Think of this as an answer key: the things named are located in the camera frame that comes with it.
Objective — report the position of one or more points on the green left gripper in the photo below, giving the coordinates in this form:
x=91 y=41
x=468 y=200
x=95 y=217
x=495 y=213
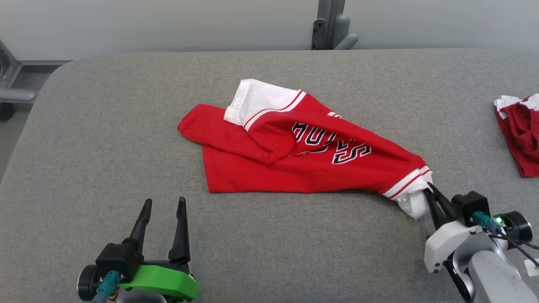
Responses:
x=164 y=280

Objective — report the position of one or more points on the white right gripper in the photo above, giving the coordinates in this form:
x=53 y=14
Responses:
x=446 y=244

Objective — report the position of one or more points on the red white sports jersey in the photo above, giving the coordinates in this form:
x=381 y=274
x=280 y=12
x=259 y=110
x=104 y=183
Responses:
x=261 y=168

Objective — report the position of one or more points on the dark red crumpled garment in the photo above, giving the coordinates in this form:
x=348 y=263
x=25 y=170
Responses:
x=522 y=134

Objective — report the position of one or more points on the black right gripper motor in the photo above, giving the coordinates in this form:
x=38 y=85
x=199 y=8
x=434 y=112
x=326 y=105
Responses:
x=518 y=227

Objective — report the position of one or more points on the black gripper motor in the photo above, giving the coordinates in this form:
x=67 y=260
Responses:
x=87 y=284
x=518 y=227

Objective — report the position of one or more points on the black left gripper motor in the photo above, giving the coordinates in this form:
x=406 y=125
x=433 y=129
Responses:
x=87 y=284

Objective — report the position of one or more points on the grey fabric sofa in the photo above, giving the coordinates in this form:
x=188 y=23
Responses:
x=126 y=147

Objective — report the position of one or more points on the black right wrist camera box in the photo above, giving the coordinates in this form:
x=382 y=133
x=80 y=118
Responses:
x=469 y=206

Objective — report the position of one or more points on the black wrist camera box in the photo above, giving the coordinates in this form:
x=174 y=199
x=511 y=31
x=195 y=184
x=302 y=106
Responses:
x=469 y=206
x=120 y=259

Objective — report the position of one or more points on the teal right camera connector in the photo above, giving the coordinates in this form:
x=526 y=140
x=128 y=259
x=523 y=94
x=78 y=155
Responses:
x=486 y=222

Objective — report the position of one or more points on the teal camera connector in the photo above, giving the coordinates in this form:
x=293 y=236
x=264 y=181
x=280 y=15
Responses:
x=107 y=284
x=486 y=222

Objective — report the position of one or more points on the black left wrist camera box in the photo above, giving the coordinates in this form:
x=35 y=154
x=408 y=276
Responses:
x=120 y=259

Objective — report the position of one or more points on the teal left camera connector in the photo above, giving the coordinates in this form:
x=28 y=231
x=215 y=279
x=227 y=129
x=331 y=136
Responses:
x=107 y=284

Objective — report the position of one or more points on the grey metal frame with wheel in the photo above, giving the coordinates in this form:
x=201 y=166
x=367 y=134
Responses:
x=12 y=94

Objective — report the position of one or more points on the grey metal post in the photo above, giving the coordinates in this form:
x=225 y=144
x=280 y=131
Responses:
x=330 y=21

